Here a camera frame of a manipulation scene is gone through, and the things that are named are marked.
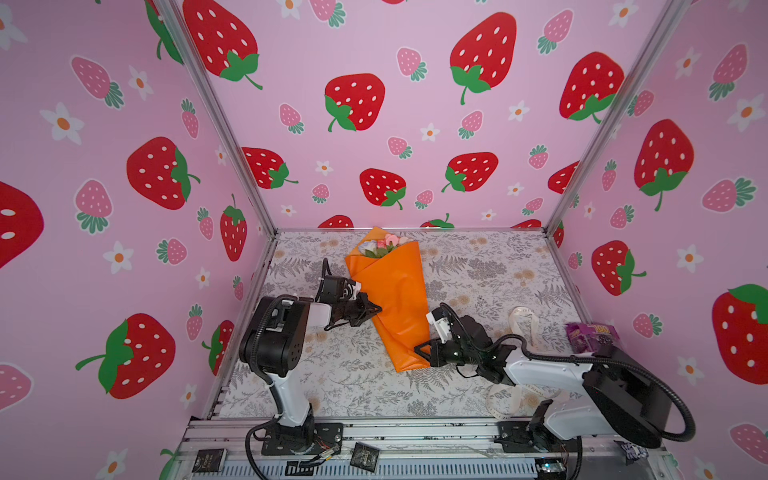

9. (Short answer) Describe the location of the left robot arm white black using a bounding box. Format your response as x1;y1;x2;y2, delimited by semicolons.
238;275;382;451

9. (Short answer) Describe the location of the orange wrapping paper sheet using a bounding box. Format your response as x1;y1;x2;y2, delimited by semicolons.
345;227;430;373

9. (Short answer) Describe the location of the black square tag left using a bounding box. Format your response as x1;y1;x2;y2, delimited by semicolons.
192;448;228;474

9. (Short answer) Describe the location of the black square tag middle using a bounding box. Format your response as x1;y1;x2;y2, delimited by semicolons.
349;442;381;474

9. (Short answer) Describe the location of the pink fake rose stem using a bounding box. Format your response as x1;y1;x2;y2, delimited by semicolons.
384;234;400;249

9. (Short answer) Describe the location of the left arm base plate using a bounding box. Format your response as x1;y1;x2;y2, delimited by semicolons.
261;423;344;456

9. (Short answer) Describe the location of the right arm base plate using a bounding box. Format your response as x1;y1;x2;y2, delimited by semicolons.
493;421;580;454

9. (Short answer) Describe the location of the white fake rose stem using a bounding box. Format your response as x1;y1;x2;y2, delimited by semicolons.
358;240;379;258

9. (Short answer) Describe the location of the left aluminium corner post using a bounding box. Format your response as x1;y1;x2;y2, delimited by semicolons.
157;0;278;240

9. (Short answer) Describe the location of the right aluminium corner post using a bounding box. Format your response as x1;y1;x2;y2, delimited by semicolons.
543;0;690;240

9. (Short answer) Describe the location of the aluminium corner post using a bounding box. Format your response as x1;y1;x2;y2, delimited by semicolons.
543;0;690;240
157;0;278;240

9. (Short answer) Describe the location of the purple snack bag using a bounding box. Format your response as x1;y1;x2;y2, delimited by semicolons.
565;322;621;354

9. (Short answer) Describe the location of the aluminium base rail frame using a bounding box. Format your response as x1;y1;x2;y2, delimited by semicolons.
166;417;683;479

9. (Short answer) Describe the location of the white ribbon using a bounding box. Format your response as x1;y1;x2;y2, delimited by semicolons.
484;305;565;420

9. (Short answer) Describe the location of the black square tag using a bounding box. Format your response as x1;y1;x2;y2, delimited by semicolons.
192;448;228;474
349;442;381;474

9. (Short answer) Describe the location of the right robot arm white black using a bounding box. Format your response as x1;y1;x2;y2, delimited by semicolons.
414;306;696;450

